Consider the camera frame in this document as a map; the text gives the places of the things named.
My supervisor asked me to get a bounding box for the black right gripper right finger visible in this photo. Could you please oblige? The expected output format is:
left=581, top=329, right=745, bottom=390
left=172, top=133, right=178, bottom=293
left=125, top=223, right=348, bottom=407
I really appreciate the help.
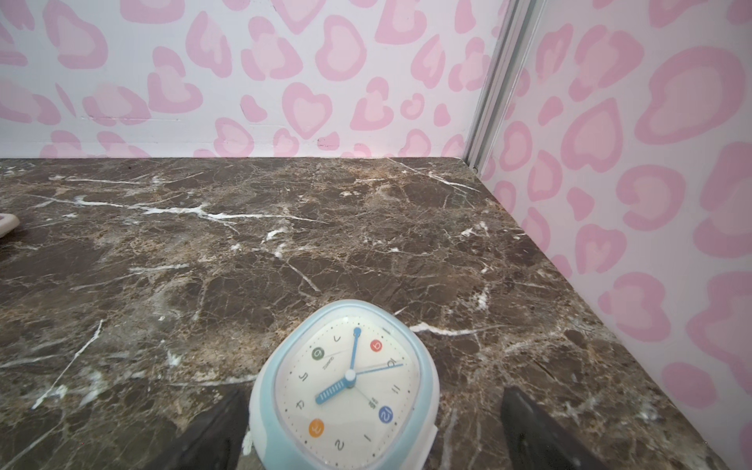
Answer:
left=501, top=386, right=608, bottom=470

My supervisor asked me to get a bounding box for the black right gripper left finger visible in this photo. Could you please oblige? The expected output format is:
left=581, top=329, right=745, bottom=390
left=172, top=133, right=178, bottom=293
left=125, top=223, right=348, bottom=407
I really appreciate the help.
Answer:
left=145, top=390, right=249, bottom=470

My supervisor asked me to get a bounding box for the white round clock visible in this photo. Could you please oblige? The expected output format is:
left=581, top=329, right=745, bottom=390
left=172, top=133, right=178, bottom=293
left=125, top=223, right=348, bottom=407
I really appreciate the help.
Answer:
left=249, top=300, right=440, bottom=469

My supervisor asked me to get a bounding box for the pink calculator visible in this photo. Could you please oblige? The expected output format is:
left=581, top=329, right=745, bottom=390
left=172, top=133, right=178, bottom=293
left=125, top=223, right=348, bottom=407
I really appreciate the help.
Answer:
left=0, top=213, right=20, bottom=238

